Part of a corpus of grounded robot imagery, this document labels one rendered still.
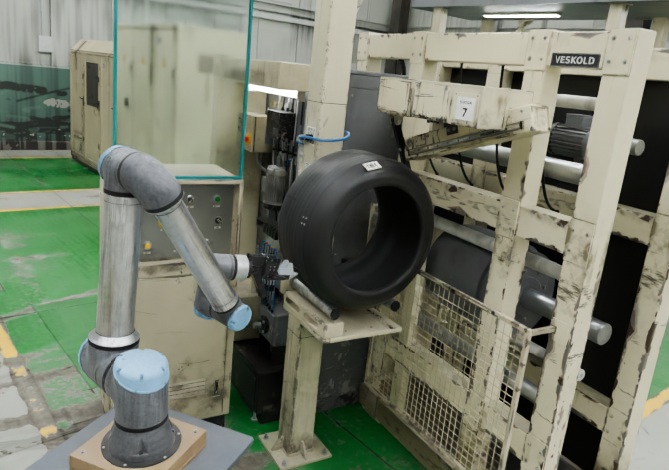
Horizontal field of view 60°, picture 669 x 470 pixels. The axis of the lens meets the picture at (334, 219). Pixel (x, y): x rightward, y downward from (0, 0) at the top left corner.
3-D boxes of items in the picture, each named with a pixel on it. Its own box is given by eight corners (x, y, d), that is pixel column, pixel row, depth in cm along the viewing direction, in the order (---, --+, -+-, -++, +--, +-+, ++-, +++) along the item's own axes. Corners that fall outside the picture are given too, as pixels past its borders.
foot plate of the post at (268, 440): (258, 437, 284) (258, 430, 283) (306, 425, 298) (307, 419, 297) (280, 471, 262) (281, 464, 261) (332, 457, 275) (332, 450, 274)
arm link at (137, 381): (130, 436, 158) (130, 380, 154) (101, 407, 169) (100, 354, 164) (179, 415, 169) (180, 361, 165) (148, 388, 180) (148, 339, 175)
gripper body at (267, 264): (283, 259, 205) (251, 257, 199) (278, 282, 207) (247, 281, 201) (274, 252, 212) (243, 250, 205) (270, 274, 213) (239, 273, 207)
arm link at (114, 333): (99, 404, 169) (115, 151, 152) (73, 378, 180) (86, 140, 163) (146, 389, 180) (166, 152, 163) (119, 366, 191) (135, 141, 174)
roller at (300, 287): (302, 283, 246) (293, 289, 245) (297, 275, 244) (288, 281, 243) (342, 315, 217) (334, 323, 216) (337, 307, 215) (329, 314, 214)
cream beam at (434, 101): (374, 111, 243) (379, 75, 240) (422, 115, 256) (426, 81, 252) (475, 129, 193) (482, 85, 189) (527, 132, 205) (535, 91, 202)
